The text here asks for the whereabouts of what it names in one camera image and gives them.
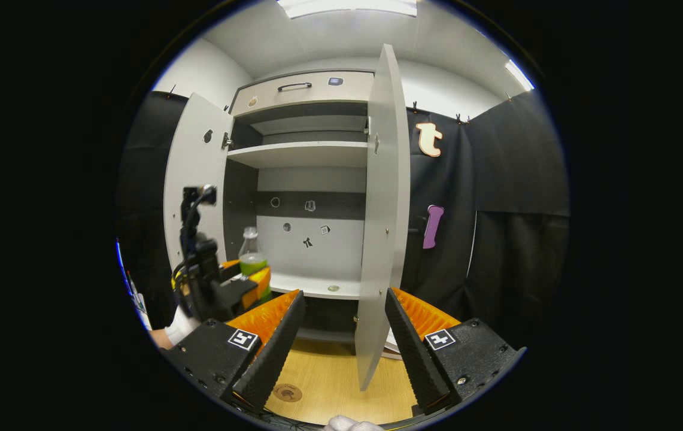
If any black backdrop cloth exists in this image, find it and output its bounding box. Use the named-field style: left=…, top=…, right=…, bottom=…
left=117, top=90, right=570, bottom=354

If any cabinet drawer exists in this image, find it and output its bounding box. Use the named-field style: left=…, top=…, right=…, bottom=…
left=230, top=71, right=375, bottom=117

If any ceiling light panel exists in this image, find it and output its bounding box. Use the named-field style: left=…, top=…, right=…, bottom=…
left=504, top=59, right=535, bottom=92
left=277, top=0, right=418, bottom=19

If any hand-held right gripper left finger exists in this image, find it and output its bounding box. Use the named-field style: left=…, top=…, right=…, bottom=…
left=162, top=290, right=306, bottom=412

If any white cabinet with dark frame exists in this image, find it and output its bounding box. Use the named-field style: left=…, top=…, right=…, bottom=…
left=221, top=70, right=378, bottom=345

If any cabinet door with heart sticker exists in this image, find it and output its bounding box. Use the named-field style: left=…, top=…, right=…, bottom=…
left=163, top=92, right=235, bottom=276

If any cabinet door with square stickers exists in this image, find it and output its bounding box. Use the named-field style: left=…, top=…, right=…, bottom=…
left=354, top=43, right=411, bottom=393

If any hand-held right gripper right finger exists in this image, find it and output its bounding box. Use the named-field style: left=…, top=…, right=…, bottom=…
left=384, top=286, right=526, bottom=417

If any green label plastic bottle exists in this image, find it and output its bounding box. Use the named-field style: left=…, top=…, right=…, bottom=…
left=238, top=226, right=273, bottom=303

